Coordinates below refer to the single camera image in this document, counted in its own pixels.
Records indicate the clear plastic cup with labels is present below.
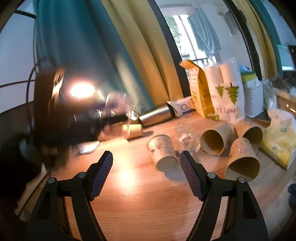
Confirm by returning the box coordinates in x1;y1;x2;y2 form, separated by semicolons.
101;92;139;138

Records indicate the brown printed paper cup front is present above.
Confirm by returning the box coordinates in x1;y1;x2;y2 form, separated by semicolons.
225;138;260;182

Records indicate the small brown paper cup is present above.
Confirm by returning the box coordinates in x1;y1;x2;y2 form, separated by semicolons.
122;124;144;140

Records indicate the brown paper cup left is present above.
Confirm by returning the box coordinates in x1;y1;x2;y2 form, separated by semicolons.
200;122;234;156

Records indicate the white printed paper cup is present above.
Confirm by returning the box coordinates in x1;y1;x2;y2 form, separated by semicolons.
147;135;178;172

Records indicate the brown paper cup back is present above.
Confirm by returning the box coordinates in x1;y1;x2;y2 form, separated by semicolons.
235;120;263;150

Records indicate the clear plastic cup lying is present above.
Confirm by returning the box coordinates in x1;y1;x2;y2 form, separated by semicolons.
175;123;201;155

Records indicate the bagged white paper cup stack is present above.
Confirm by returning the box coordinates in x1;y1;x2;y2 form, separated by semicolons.
204;58;245;124

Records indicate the white desk lamp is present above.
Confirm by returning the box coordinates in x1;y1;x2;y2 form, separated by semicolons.
70;82;100;155

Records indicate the dark sock on floor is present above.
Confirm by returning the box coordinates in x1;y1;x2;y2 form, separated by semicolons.
287;183;296;210

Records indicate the yellow plastic bag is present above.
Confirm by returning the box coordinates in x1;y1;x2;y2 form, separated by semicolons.
260;109;296;170

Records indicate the teal curtain left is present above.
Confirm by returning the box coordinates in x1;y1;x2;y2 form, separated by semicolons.
33;1;154;113

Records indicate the teal curtain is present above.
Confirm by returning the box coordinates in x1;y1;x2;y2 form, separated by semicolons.
33;1;154;113
249;0;283;76

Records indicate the stainless steel thermos bottle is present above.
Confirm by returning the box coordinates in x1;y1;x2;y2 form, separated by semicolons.
139;103;175;127

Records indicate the yellow curtain left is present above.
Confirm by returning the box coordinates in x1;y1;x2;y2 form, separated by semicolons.
102;1;183;105

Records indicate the yellow curtain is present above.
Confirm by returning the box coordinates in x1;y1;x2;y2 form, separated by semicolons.
235;0;278;79
102;1;183;105

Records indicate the white blue small box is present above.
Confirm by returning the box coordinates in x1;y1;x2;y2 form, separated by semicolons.
167;96;195;118

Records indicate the white plastic basket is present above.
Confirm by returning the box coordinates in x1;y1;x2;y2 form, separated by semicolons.
241;71;263;118

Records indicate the yellow paper bag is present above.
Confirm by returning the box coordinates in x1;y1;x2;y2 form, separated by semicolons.
179;60;215;118

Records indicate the computer monitor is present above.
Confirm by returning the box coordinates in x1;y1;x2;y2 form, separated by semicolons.
277;45;295;71

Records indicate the hanging blue cloth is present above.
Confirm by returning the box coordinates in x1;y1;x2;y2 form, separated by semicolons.
187;8;221;58

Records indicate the yellow curtain right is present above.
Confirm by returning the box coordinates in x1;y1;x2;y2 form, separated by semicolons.
235;0;278;79

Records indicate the teal curtain right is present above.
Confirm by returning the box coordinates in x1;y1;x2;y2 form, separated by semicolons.
249;0;283;76

